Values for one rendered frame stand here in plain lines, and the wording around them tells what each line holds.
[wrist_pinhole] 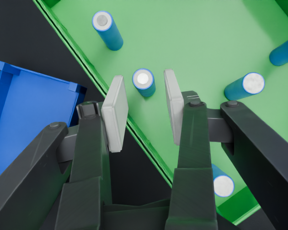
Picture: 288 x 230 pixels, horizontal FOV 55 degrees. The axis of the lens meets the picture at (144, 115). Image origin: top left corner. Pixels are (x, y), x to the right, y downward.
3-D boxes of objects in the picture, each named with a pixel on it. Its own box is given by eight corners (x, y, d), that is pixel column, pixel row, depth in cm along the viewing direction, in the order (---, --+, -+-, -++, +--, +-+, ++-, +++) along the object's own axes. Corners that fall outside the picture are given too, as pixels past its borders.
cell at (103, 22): (126, 44, 30) (116, 21, 23) (113, 54, 30) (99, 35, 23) (116, 30, 30) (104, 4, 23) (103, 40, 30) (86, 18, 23)
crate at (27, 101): (53, 201, 71) (40, 210, 63) (-19, 177, 72) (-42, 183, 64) (87, 88, 71) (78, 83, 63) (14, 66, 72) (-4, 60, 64)
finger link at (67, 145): (104, 158, 15) (50, 164, 15) (114, 119, 20) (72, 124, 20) (98, 133, 14) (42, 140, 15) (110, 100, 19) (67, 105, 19)
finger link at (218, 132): (187, 122, 14) (247, 116, 14) (177, 91, 19) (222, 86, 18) (189, 148, 15) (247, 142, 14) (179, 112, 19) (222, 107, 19)
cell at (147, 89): (159, 90, 29) (158, 80, 23) (145, 100, 29) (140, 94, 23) (148, 76, 29) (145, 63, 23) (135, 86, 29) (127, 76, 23)
